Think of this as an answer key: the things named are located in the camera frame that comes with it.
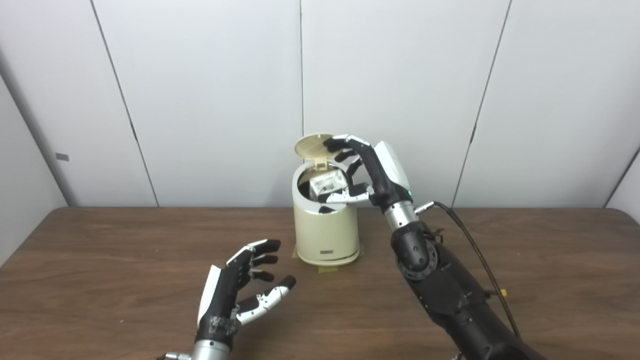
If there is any cream-colored cylindrical bin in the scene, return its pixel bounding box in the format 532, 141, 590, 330
292, 161, 361, 267

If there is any cream round bin lid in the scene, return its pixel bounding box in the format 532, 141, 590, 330
294, 133, 335, 171

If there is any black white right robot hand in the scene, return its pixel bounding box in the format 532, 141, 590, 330
318, 134, 414, 213

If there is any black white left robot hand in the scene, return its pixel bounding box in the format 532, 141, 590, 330
195, 239, 297, 348

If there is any white green milk carton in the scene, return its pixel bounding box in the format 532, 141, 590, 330
308, 170, 348, 201

